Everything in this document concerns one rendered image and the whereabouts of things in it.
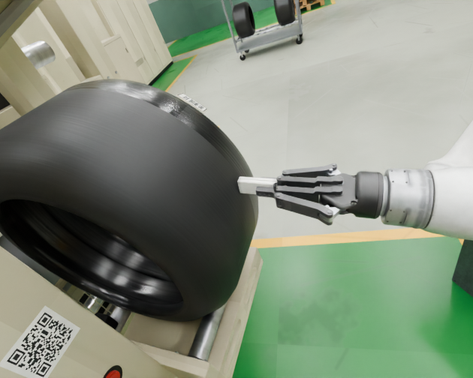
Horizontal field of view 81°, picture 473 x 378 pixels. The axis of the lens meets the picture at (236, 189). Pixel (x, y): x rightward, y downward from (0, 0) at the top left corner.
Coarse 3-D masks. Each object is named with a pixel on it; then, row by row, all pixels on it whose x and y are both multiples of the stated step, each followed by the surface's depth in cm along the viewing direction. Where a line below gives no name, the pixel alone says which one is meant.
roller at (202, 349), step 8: (224, 304) 69; (216, 312) 67; (208, 320) 65; (216, 320) 66; (200, 328) 64; (208, 328) 64; (216, 328) 65; (200, 336) 63; (208, 336) 63; (192, 344) 63; (200, 344) 62; (208, 344) 62; (192, 352) 61; (200, 352) 61; (208, 352) 62
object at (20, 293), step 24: (0, 264) 34; (24, 264) 36; (0, 288) 34; (24, 288) 36; (48, 288) 39; (0, 312) 34; (24, 312) 36; (72, 312) 42; (0, 336) 34; (96, 336) 45; (120, 336) 50; (0, 360) 33; (72, 360) 42; (96, 360) 45; (120, 360) 49; (144, 360) 55
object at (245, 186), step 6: (240, 180) 50; (246, 180) 50; (252, 180) 50; (240, 186) 51; (246, 186) 50; (252, 186) 50; (258, 186) 49; (264, 186) 49; (270, 186) 48; (240, 192) 52; (246, 192) 51; (252, 192) 51
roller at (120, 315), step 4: (116, 308) 76; (120, 308) 76; (116, 312) 75; (120, 312) 76; (124, 312) 76; (128, 312) 77; (112, 316) 75; (116, 316) 75; (120, 316) 75; (124, 316) 76; (128, 316) 77; (116, 320) 74; (120, 320) 75; (124, 320) 75; (120, 324) 74; (124, 324) 76; (116, 328) 73; (120, 328) 74
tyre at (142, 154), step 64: (64, 128) 39; (128, 128) 42; (192, 128) 48; (0, 192) 43; (64, 192) 38; (128, 192) 38; (192, 192) 42; (64, 256) 73; (128, 256) 84; (192, 256) 43; (192, 320) 61
